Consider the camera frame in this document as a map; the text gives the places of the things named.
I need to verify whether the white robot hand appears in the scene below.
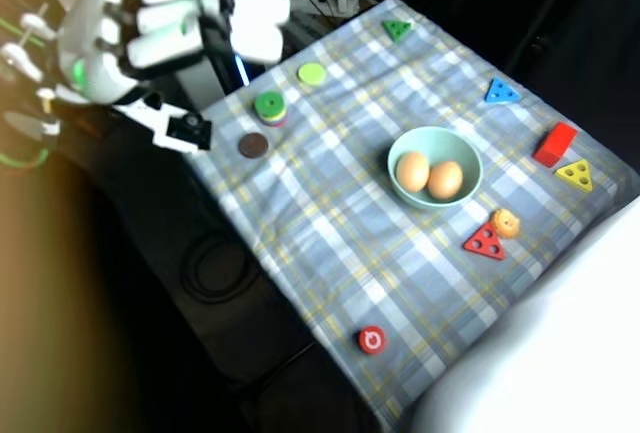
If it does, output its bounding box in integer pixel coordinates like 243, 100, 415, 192
55, 0, 297, 155

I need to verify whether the brown egg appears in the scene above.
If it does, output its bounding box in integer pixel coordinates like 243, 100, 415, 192
395, 150, 431, 194
426, 160, 465, 201

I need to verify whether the mint green bowl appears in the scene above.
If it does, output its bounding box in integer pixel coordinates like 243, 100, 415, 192
387, 125, 485, 211

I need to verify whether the white column with blue light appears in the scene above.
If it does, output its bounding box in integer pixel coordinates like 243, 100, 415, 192
172, 50, 279, 112

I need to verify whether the brown disc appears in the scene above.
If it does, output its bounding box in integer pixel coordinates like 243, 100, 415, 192
237, 132, 270, 160

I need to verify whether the stack of coloured rings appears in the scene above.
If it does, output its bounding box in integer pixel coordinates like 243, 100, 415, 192
253, 89, 289, 129

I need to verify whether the light green disc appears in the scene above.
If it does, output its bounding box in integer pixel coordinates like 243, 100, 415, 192
296, 62, 328, 87

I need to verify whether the white power strip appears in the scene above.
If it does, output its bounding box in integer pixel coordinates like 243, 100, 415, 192
288, 0, 362, 18

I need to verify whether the green triangle block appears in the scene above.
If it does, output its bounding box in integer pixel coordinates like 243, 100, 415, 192
381, 18, 414, 44

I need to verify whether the blue plaid cloth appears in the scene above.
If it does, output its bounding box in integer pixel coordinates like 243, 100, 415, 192
184, 0, 640, 432

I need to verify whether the red round button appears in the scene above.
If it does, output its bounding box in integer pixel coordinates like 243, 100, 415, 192
356, 324, 388, 356

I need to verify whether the blue triangle block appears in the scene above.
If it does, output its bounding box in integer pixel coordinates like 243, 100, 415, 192
483, 77, 522, 106

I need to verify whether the red triangle block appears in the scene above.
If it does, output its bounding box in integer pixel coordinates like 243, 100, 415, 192
462, 221, 508, 262

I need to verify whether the orange lion toy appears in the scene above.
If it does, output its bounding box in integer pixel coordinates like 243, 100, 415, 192
489, 207, 522, 240

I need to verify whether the red rectangular block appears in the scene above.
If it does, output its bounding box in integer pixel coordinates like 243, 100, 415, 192
532, 121, 579, 169

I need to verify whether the yellow triangle block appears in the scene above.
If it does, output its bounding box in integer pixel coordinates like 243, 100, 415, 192
554, 158, 595, 193

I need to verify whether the white robot body shell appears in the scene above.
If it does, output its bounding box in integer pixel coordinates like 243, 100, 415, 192
409, 187, 640, 433

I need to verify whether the black cable coil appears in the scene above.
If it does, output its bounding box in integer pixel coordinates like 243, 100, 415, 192
178, 232, 262, 305

